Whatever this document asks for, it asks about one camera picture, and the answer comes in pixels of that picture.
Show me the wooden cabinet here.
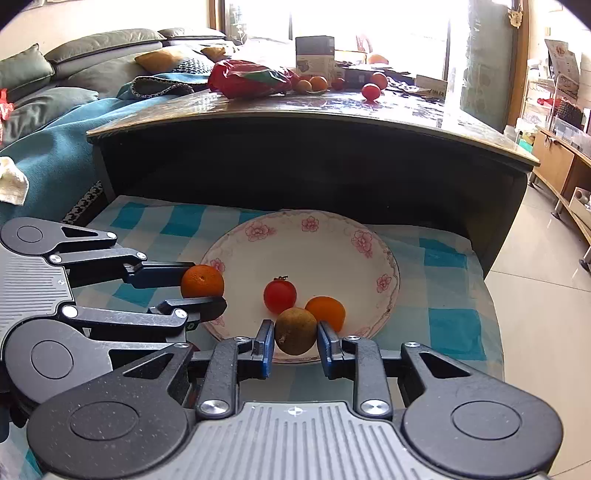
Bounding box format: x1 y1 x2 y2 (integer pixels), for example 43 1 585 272
529 127 591 245

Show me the white floral plate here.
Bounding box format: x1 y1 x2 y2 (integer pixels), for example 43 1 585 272
199 210 402 365

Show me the dark basket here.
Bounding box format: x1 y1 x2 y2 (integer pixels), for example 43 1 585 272
554 99 585 130

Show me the red plastic bag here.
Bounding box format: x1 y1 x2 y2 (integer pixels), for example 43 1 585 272
208 59 301 99

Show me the brown-green round fruit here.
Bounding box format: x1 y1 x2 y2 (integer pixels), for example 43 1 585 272
274 308 319 356

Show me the dark knitted pillow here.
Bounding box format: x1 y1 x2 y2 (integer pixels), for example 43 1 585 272
173 55 218 75

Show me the grey knitted bag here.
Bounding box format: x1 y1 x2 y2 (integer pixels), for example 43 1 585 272
131 74 195 97

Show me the blue white checked cloth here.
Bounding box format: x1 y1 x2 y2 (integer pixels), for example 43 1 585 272
0 195 505 480

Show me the clear plastic box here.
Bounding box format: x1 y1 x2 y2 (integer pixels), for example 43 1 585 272
551 117 591 153

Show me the blue blanket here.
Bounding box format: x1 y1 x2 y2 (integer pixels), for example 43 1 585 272
0 74 208 232

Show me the green cushion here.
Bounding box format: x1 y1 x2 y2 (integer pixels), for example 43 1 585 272
0 44 55 100
0 87 100 144

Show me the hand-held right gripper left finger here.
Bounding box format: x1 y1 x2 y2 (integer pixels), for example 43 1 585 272
113 319 276 420

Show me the dark flat box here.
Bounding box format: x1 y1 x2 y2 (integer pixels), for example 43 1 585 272
342 65 402 88

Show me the red tomato with stem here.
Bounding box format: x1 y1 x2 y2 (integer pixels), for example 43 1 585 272
263 275 297 312

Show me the printed wall calendar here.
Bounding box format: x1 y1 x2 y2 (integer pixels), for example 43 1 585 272
545 39 580 97

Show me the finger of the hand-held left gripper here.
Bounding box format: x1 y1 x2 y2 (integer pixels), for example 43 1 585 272
48 222 195 289
62 296 228 365

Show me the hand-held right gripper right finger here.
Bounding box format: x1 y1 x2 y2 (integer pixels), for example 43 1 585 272
317 320 485 418

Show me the grey cardboard box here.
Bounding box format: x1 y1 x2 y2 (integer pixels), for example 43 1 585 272
295 35 336 78

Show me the white flat box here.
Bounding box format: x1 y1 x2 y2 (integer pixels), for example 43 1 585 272
414 74 448 99

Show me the dark coffee table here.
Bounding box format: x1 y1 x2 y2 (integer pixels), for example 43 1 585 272
86 88 541 280

